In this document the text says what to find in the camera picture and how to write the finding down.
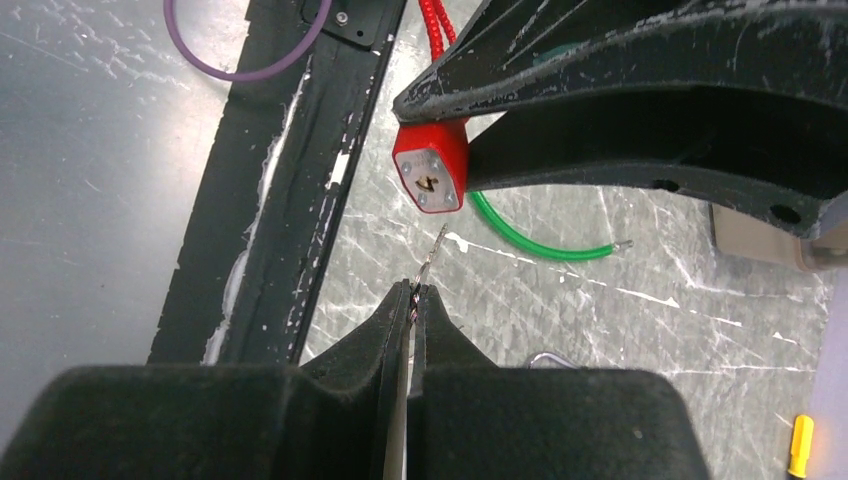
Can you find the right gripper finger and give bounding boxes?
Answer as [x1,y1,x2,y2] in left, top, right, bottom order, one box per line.
[407,286,710,479]
[1,281,412,479]

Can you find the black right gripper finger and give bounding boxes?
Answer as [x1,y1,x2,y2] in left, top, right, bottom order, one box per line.
[393,1,847,124]
[467,88,847,240]

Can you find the red cable padlock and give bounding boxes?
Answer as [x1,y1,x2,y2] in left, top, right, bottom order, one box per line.
[390,0,473,216]

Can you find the green cable lock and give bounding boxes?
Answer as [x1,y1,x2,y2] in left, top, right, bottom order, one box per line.
[467,192,634,263]

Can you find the brass padlock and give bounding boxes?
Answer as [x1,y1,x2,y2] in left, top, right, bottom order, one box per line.
[526,351,578,369]

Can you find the brown translucent toolbox pink handle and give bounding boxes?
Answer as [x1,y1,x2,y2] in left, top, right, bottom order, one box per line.
[710,205,847,272]

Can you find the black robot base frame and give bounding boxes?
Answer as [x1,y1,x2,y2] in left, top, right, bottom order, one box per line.
[148,1,405,365]

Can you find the yellow handled screwdriver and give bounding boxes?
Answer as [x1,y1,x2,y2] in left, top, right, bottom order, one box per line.
[787,414,815,479]

